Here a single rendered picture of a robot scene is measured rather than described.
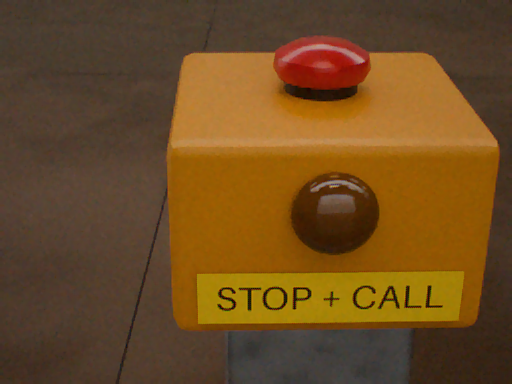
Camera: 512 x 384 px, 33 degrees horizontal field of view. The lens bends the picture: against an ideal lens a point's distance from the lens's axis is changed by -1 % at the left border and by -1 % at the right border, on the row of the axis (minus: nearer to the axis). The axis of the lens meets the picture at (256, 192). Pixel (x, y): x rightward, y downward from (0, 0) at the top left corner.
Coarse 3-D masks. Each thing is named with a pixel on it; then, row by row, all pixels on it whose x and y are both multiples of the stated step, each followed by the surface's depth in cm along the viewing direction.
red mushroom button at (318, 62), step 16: (288, 48) 35; (304, 48) 34; (320, 48) 34; (336, 48) 34; (352, 48) 35; (288, 64) 34; (304, 64) 34; (320, 64) 34; (336, 64) 34; (352, 64) 34; (368, 64) 35; (288, 80) 34; (304, 80) 34; (320, 80) 34; (336, 80) 34; (352, 80) 34
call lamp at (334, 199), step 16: (320, 176) 31; (336, 176) 30; (352, 176) 31; (304, 192) 31; (320, 192) 30; (336, 192) 30; (352, 192) 30; (368, 192) 31; (304, 208) 31; (320, 208) 30; (336, 208) 30; (352, 208) 30; (368, 208) 31; (304, 224) 31; (320, 224) 30; (336, 224) 30; (352, 224) 30; (368, 224) 31; (304, 240) 31; (320, 240) 31; (336, 240) 31; (352, 240) 31
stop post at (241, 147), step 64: (192, 64) 39; (256, 64) 39; (384, 64) 39; (192, 128) 32; (256, 128) 32; (320, 128) 32; (384, 128) 32; (448, 128) 32; (192, 192) 31; (256, 192) 31; (384, 192) 31; (448, 192) 31; (192, 256) 32; (256, 256) 32; (320, 256) 32; (384, 256) 32; (448, 256) 32; (192, 320) 33; (256, 320) 33; (320, 320) 33; (384, 320) 33; (448, 320) 34
